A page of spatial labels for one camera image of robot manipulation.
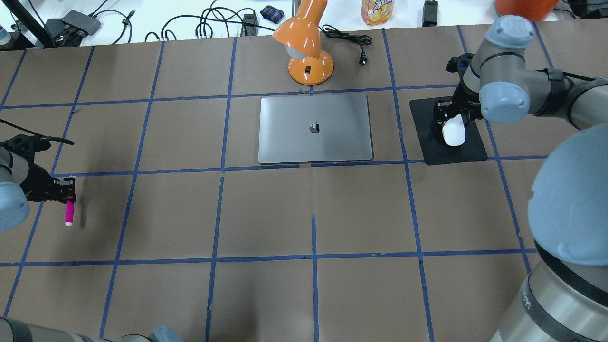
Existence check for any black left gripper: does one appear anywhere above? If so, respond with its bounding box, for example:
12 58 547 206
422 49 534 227
21 164 77 203

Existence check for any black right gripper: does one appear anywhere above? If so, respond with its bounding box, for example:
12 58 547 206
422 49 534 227
432 84 484 136

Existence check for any white computer mouse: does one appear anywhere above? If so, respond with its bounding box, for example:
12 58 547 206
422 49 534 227
441 114 466 147

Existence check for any pink marker pen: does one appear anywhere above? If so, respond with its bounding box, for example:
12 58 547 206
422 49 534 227
65 176 77 227

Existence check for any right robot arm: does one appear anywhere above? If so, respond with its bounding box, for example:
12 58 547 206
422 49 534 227
433 15 607 342

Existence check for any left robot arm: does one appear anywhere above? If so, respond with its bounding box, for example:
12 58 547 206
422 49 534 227
0 147 183 342

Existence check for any black mousepad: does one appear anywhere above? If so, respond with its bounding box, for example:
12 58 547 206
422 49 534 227
409 96 488 165

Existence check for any silver laptop notebook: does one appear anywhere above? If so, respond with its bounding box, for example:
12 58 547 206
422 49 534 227
257 93 373 164

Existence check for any black power adapter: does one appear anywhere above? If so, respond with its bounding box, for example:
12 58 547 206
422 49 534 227
421 0 438 27

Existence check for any yellow drink bottle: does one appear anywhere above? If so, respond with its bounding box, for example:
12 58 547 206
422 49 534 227
361 0 395 26

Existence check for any orange cylindrical container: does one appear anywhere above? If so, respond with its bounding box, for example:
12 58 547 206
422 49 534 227
494 0 559 22

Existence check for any orange desk lamp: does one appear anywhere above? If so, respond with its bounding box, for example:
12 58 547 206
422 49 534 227
272 0 334 86

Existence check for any grey usb hub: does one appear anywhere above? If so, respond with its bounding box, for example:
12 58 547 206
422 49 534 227
61 9 101 36

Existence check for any dark blue pouch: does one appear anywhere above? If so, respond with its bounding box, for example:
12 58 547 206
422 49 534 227
260 6 285 24

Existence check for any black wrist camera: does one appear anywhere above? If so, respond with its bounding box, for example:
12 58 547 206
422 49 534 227
446 53 475 78

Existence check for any lamp power cable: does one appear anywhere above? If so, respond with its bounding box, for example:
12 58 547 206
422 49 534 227
321 25 373 67

